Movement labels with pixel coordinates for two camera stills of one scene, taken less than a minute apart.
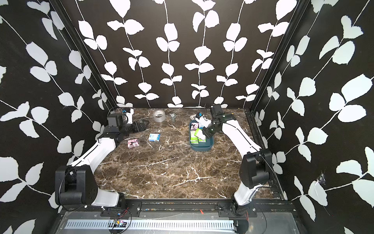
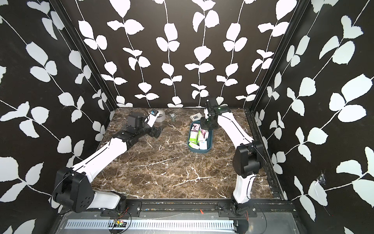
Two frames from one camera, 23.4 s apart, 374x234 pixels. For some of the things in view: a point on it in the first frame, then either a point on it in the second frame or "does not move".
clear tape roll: [159, 115] does not move
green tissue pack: [198, 133] to [193, 136]
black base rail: [182, 209] does not move
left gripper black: [142, 127] to [153, 133]
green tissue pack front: [194, 139] to [194, 145]
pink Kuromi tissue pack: [194, 126] does not move
